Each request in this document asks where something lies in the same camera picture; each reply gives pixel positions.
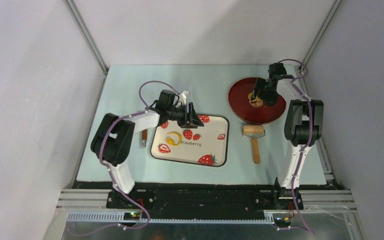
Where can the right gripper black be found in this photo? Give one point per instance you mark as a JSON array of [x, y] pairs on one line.
[[260, 83]]

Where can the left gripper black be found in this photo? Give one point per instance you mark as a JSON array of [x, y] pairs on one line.
[[194, 121]]

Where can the yellow dough piece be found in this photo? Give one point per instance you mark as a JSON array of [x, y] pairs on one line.
[[251, 97]]

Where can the yellow dough trim scrap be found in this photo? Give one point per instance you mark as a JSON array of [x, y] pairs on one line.
[[173, 138]]

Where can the metal scraper wooden handle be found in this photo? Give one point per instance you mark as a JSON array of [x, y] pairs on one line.
[[144, 137]]

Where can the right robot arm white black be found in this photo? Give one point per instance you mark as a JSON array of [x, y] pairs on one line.
[[304, 120]]

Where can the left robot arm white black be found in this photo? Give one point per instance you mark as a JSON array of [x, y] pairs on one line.
[[113, 138]]

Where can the round red plate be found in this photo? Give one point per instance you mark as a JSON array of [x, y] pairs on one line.
[[253, 112]]

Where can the strawberry pattern white tray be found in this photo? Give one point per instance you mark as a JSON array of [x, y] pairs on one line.
[[205, 146]]

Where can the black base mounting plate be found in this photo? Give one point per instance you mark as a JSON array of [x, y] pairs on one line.
[[184, 201]]

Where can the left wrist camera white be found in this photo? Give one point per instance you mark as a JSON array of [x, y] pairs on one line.
[[183, 97]]

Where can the aluminium frame rail front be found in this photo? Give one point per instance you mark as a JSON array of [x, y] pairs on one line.
[[89, 205]]

